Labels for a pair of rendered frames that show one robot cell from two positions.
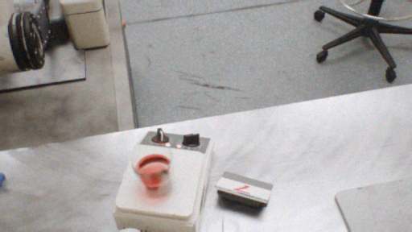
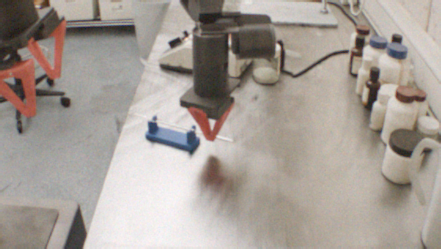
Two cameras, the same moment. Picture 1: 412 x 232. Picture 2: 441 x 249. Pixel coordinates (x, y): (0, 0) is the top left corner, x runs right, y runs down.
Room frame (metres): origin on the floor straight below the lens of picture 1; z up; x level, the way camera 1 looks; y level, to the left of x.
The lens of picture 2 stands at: (0.17, 1.08, 1.25)
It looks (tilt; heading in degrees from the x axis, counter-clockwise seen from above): 33 degrees down; 283
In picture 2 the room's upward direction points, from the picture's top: straight up
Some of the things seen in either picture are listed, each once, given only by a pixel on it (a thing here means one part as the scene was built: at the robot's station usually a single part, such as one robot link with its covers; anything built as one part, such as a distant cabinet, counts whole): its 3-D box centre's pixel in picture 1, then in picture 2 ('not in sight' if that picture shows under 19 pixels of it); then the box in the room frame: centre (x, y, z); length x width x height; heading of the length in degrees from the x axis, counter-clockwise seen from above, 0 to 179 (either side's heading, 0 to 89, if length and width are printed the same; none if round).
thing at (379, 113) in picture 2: not in sight; (379, 109); (0.03, 0.27, 0.79); 0.03 x 0.03 x 0.08
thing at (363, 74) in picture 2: not in sight; (365, 76); (0.06, 0.13, 0.79); 0.03 x 0.03 x 0.09
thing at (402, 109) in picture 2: not in sight; (401, 116); (0.00, 0.30, 0.80); 0.06 x 0.06 x 0.11
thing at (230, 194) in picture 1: (244, 186); not in sight; (0.41, -0.06, 0.77); 0.09 x 0.06 x 0.04; 71
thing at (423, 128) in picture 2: not in sight; (426, 133); (-0.06, 0.31, 0.78); 0.05 x 0.05 x 0.05
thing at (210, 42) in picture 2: not in sight; (214, 44); (0.33, 0.41, 0.95); 0.07 x 0.06 x 0.07; 21
